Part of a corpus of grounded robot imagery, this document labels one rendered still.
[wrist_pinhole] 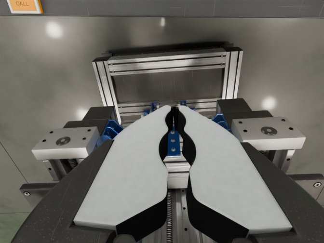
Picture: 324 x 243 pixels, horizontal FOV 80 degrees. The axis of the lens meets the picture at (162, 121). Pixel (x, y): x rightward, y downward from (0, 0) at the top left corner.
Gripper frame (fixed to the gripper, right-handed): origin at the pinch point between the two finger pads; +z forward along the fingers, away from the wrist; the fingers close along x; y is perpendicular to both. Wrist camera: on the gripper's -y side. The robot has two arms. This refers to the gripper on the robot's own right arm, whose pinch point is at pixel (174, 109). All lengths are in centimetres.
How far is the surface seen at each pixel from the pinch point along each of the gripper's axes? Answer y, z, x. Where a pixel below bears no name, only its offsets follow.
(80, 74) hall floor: 42, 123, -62
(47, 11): -3.5, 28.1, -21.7
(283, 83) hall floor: 46, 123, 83
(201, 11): -3.7, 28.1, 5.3
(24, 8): -4.0, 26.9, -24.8
